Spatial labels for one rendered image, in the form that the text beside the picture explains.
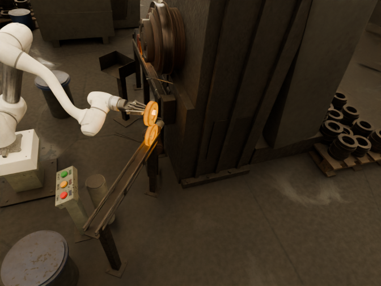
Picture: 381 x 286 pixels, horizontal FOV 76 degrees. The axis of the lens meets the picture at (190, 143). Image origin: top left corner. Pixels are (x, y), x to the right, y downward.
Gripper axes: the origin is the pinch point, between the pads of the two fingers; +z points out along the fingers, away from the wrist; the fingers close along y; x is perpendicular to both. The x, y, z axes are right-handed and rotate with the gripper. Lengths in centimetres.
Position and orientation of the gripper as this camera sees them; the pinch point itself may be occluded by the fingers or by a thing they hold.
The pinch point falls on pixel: (150, 111)
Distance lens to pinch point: 151.6
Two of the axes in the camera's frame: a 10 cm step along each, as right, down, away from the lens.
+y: -2.8, 6.8, -6.8
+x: 0.5, -7.0, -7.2
